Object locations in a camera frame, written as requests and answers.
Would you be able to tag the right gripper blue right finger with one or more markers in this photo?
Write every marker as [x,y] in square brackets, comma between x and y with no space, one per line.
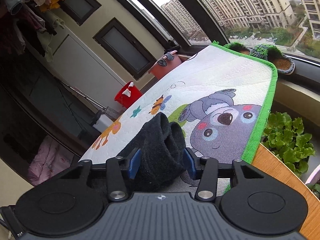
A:
[205,169]

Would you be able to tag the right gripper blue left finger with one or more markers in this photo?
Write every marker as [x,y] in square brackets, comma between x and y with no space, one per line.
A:
[119,172]

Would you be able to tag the black knit garment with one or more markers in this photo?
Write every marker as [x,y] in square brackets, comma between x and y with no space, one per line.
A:
[162,145]

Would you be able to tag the hanging clothes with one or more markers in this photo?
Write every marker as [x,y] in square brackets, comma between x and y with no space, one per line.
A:
[29,22]

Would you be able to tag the white mop bucket bin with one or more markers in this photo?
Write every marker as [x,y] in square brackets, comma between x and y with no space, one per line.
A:
[101,121]

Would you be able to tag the pink bedding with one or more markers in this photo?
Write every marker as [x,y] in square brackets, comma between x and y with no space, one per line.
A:
[51,159]

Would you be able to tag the red plastic bucket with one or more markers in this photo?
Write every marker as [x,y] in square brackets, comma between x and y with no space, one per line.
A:
[124,100]

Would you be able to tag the cartoon play mat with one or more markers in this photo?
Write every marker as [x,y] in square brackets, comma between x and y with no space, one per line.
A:
[220,98]

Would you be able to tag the white rag on bucket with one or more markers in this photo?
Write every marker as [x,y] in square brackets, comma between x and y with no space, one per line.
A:
[127,89]

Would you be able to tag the green potted plant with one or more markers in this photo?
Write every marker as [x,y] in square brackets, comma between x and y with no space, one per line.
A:
[286,139]

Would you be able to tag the pink plastic bucket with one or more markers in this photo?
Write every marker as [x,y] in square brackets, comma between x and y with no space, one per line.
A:
[159,72]

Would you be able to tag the grey rag on pink bucket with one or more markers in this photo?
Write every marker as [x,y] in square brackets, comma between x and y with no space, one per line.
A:
[163,61]

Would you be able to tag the dark framed small window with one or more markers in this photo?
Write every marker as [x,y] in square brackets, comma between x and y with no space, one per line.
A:
[125,48]

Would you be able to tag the far green knitted slipper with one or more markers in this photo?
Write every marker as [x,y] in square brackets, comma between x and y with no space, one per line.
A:
[238,47]

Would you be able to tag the green knitted slipper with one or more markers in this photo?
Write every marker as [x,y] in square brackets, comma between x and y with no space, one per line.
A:
[238,47]
[284,64]

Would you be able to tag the near green knitted slipper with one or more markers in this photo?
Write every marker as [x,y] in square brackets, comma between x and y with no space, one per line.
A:
[284,64]

